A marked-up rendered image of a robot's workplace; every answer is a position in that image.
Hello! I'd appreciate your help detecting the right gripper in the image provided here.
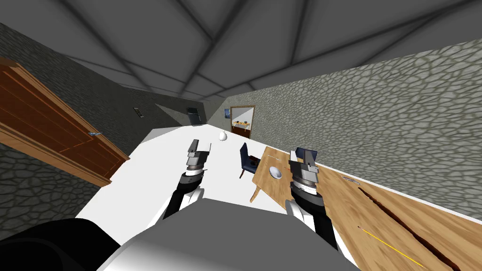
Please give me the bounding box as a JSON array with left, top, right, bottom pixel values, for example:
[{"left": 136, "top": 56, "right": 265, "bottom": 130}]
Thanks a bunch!
[{"left": 289, "top": 149, "right": 321, "bottom": 185}]

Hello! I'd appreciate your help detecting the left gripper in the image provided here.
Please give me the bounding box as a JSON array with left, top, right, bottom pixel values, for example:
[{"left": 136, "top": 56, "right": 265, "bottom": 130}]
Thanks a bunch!
[{"left": 186, "top": 139, "right": 212, "bottom": 168}]

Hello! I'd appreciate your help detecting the wood framed doorway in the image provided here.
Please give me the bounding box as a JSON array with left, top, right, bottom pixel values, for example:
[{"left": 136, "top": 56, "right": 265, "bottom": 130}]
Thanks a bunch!
[{"left": 229, "top": 105, "right": 256, "bottom": 140}]

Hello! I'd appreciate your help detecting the light wooden table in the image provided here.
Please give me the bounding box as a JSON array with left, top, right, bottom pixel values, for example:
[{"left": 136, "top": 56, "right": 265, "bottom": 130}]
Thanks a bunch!
[{"left": 250, "top": 146, "right": 482, "bottom": 271}]

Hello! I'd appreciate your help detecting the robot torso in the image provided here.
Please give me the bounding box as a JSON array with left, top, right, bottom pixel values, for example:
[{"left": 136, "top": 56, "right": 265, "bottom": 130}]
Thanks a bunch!
[{"left": 96, "top": 197, "right": 363, "bottom": 271}]

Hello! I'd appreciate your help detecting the yellow pencil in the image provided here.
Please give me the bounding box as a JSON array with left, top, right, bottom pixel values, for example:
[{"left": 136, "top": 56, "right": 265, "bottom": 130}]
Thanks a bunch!
[{"left": 357, "top": 225, "right": 419, "bottom": 265}]

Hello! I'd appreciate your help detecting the brown wooden door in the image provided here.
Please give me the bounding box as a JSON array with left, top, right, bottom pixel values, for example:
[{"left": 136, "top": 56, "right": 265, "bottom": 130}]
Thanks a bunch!
[{"left": 0, "top": 56, "right": 131, "bottom": 188}]

